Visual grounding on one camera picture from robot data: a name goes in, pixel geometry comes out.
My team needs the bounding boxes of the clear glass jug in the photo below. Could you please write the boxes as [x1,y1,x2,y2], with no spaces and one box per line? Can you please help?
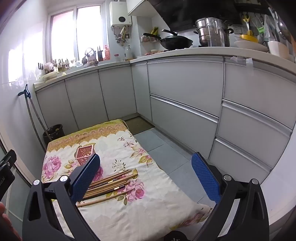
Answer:
[207,19,226,47]

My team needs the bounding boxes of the wall spice rack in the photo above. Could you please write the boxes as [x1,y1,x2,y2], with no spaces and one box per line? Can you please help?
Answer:
[140,27,162,43]

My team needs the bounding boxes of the dark mop handle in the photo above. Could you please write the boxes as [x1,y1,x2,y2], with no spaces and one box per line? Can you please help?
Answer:
[25,96,47,152]
[30,96,51,141]

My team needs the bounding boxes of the black trash bin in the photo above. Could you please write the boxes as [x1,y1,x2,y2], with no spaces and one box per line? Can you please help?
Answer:
[43,124,65,146]

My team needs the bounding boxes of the white tub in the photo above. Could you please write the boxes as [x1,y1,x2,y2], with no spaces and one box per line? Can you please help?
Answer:
[268,40,290,59]

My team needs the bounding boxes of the pink chopstick holder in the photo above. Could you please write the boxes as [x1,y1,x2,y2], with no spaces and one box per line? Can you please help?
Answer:
[74,144,96,165]

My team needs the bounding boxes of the white cabinet with doors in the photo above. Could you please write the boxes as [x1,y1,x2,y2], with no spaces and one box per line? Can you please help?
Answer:
[33,61,139,137]

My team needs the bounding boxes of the black wok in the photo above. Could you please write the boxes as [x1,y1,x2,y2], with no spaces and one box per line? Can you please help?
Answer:
[143,29,193,51]

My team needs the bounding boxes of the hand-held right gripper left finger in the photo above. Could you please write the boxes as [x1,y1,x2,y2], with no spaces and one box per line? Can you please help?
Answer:
[22,153,101,241]

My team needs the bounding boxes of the wire utensil basket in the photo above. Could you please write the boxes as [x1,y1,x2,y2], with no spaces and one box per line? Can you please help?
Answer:
[84,48,97,65]

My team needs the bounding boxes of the window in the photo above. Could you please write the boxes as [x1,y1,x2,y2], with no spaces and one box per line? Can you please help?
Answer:
[46,2,109,63]

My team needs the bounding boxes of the floral printed cloth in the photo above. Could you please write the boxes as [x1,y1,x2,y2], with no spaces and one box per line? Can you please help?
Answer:
[41,119,213,241]

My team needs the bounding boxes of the white cabinet with drawers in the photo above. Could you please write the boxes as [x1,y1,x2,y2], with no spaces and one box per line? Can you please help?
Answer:
[131,50,296,183]

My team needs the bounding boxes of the brown floor mat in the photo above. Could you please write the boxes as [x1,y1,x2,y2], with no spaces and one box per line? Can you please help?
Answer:
[122,116,155,135]

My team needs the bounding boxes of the wall hook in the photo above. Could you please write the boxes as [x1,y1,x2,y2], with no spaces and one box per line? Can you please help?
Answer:
[18,84,31,98]

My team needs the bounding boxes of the pale lidded container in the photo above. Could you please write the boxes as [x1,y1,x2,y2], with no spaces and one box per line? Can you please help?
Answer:
[43,71,58,81]

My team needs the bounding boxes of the yellow bowl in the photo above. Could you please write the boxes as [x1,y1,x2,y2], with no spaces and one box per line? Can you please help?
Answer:
[239,30,259,43]

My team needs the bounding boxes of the pile of wooden chopsticks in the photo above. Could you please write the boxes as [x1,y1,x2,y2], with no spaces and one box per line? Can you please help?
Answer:
[76,169,139,207]

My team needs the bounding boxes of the water heater pipes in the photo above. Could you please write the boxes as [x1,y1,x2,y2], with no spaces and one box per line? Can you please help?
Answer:
[113,25,130,46]

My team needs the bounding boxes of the white water heater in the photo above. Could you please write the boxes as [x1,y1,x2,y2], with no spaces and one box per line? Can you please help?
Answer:
[109,1,133,28]

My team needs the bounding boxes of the wall power outlet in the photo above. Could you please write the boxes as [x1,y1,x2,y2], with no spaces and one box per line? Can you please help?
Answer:
[231,25,248,34]

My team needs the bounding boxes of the black range hood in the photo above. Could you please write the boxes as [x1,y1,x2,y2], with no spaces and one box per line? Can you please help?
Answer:
[148,0,243,33]

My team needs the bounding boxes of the steel steamer pot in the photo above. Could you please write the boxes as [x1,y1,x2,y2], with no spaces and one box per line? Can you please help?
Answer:
[194,17,234,47]

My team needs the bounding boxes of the white wall cabinet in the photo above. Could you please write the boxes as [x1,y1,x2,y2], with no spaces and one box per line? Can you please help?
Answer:
[127,0,151,16]

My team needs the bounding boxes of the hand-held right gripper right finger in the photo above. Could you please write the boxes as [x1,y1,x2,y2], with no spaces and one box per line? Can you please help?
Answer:
[191,152,270,241]

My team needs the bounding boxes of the person's left hand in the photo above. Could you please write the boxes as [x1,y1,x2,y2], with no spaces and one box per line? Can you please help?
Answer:
[0,202,22,241]

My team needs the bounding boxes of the row of small bottles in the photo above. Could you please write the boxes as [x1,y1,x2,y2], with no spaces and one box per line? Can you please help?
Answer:
[52,58,70,71]

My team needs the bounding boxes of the yellow scissors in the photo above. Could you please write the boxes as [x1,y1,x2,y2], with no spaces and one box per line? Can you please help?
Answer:
[242,13,251,30]

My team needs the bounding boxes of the white shallow bowl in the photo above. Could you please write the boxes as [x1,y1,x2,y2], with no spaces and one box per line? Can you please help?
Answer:
[233,40,270,52]

